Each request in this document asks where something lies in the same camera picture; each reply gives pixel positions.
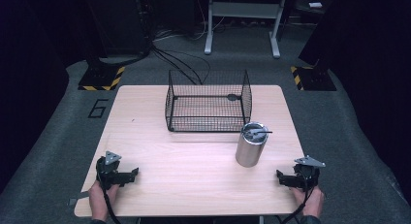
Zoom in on white metal desk frame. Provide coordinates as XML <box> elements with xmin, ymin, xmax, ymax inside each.
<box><xmin>204</xmin><ymin>0</ymin><xmax>289</xmax><ymax>59</ymax></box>

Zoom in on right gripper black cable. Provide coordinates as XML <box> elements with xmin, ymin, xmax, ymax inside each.
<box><xmin>280</xmin><ymin>172</ymin><xmax>315</xmax><ymax>224</ymax></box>

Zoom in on black floor cables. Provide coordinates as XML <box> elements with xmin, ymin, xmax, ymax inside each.
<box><xmin>150</xmin><ymin>43</ymin><xmax>211</xmax><ymax>86</ymax></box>

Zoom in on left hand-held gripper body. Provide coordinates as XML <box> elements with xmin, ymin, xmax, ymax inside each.
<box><xmin>95</xmin><ymin>150</ymin><xmax>131</xmax><ymax>190</ymax></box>

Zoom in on person's right hand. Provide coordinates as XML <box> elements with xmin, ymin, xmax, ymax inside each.
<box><xmin>290</xmin><ymin>184</ymin><xmax>326</xmax><ymax>219</ymax></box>

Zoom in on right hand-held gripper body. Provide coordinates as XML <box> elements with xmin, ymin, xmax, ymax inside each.
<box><xmin>291</xmin><ymin>155</ymin><xmax>327</xmax><ymax>192</ymax></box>

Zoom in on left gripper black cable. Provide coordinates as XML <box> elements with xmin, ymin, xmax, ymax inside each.
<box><xmin>100</xmin><ymin>179</ymin><xmax>123</xmax><ymax>224</ymax></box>

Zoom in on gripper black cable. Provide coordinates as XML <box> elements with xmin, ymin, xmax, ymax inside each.
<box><xmin>100</xmin><ymin>179</ymin><xmax>123</xmax><ymax>224</ymax></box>
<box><xmin>280</xmin><ymin>172</ymin><xmax>315</xmax><ymax>224</ymax></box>

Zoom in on person's left hand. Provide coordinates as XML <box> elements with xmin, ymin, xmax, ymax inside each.
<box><xmin>87</xmin><ymin>179</ymin><xmax>121</xmax><ymax>223</ymax></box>

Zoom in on hazard-striped black base plate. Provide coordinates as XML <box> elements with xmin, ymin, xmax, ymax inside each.
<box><xmin>289</xmin><ymin>65</ymin><xmax>338</xmax><ymax>92</ymax></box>
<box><xmin>78</xmin><ymin>65</ymin><xmax>126</xmax><ymax>92</ymax></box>

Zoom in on black wire mesh basket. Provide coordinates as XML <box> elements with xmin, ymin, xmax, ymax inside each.
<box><xmin>164</xmin><ymin>69</ymin><xmax>254</xmax><ymax>134</ymax></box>

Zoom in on silver steel cup with lid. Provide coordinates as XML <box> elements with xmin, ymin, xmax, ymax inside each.
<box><xmin>235</xmin><ymin>120</ymin><xmax>273</xmax><ymax>169</ymax></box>

